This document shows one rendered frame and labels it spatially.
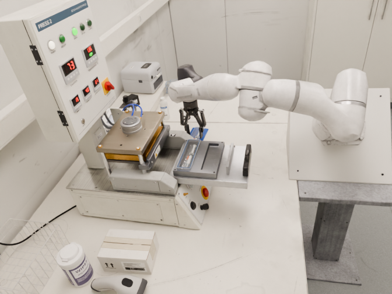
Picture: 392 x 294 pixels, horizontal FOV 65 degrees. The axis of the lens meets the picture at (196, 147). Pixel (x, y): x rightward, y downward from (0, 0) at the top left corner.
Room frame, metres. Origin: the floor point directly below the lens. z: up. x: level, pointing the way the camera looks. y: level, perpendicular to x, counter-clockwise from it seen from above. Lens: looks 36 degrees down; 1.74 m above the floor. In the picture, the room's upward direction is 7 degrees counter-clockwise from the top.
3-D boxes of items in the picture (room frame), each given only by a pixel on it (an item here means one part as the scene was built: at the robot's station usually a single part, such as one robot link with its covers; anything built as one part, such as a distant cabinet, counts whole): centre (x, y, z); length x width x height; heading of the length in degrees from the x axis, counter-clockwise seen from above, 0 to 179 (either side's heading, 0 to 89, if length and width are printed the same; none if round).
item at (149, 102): (1.80, 0.40, 0.77); 0.84 x 0.30 x 0.04; 165
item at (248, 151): (0.90, -0.19, 0.99); 0.15 x 0.02 x 0.04; 163
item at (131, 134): (1.06, 0.26, 1.08); 0.31 x 0.24 x 0.13; 163
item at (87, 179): (1.04, 0.27, 0.93); 0.46 x 0.35 x 0.01; 73
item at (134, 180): (0.88, 0.21, 0.96); 0.25 x 0.05 x 0.07; 73
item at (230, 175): (0.94, -0.06, 0.97); 0.30 x 0.22 x 0.08; 73
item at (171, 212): (1.05, 0.23, 0.84); 0.53 x 0.37 x 0.17; 73
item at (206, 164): (0.96, -0.01, 0.98); 0.20 x 0.17 x 0.03; 163
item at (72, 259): (0.65, 0.47, 0.82); 0.09 x 0.09 x 0.15
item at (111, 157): (1.04, 0.23, 1.07); 0.22 x 0.17 x 0.10; 163
